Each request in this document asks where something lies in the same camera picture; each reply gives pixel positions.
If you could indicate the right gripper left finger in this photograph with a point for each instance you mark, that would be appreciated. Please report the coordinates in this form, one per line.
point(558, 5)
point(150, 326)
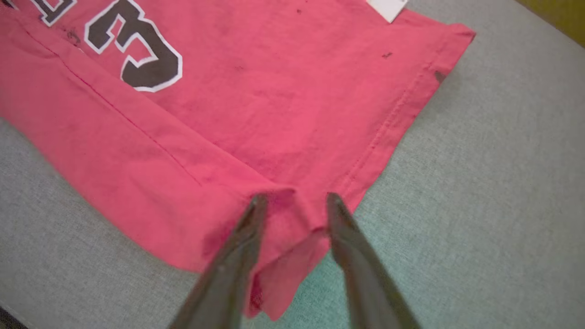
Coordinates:
point(228, 274)

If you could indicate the large yellow sofa back cushion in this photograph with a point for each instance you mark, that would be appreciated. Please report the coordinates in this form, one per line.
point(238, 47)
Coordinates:
point(562, 16)

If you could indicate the large grey sofa seat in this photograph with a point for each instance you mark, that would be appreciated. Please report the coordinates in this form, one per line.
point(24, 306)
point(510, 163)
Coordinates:
point(480, 205)

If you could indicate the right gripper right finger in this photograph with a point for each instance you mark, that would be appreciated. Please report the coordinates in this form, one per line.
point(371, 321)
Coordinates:
point(365, 283)

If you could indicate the red lettered jersey shirt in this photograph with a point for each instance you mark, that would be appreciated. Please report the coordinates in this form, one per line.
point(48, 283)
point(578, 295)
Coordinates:
point(274, 105)

